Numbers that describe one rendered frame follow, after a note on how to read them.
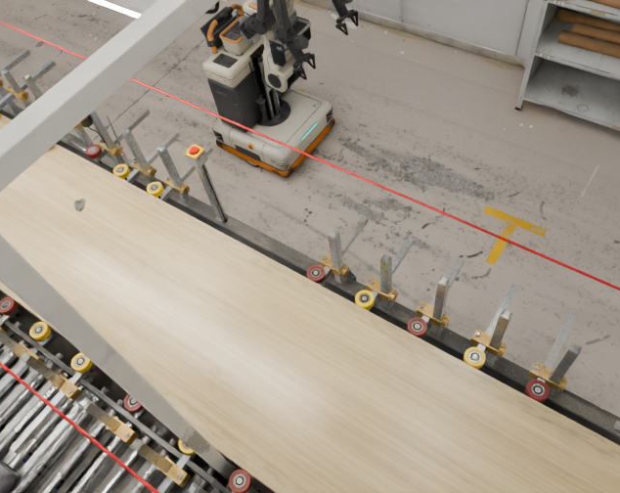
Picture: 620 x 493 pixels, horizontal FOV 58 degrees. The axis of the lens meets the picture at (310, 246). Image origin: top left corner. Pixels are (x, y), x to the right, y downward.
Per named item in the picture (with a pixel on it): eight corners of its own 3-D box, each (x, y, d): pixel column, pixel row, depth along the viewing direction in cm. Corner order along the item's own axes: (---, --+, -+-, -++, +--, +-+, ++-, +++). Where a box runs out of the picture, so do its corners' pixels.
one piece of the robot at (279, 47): (267, 62, 335) (260, 30, 317) (293, 35, 346) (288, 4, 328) (288, 70, 329) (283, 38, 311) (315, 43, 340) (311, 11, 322)
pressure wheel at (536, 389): (546, 395, 218) (553, 384, 209) (538, 413, 215) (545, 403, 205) (525, 385, 221) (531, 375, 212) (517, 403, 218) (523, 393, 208)
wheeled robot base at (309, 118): (215, 148, 420) (206, 123, 399) (266, 96, 445) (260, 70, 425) (287, 183, 393) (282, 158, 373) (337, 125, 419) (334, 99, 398)
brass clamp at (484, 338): (475, 333, 235) (477, 327, 231) (507, 348, 229) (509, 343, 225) (468, 344, 232) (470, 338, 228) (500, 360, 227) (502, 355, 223)
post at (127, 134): (156, 187, 324) (125, 126, 284) (161, 189, 322) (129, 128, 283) (153, 191, 322) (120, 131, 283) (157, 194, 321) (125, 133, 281)
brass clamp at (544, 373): (533, 365, 227) (535, 360, 223) (566, 381, 222) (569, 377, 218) (526, 377, 225) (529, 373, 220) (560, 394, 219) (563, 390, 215)
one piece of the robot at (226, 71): (222, 135, 407) (189, 36, 339) (268, 89, 429) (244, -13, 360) (258, 152, 394) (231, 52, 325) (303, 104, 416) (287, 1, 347)
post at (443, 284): (433, 329, 252) (442, 274, 213) (440, 332, 251) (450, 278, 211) (429, 335, 251) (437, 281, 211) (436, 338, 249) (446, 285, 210)
